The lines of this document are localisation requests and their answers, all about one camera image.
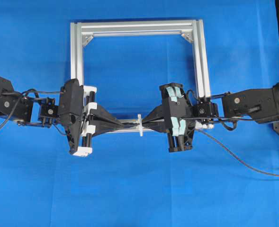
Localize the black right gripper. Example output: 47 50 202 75
142 82 219 153

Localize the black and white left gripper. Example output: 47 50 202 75
58 79 124 157

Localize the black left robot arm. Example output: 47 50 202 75
0 77 125 157

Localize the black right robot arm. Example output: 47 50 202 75
142 83 279 152

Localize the blue table mat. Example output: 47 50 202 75
0 0 279 227

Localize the white string loop holder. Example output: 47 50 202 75
136 114 144 137

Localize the silver aluminium extrusion frame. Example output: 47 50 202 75
70 19 212 136

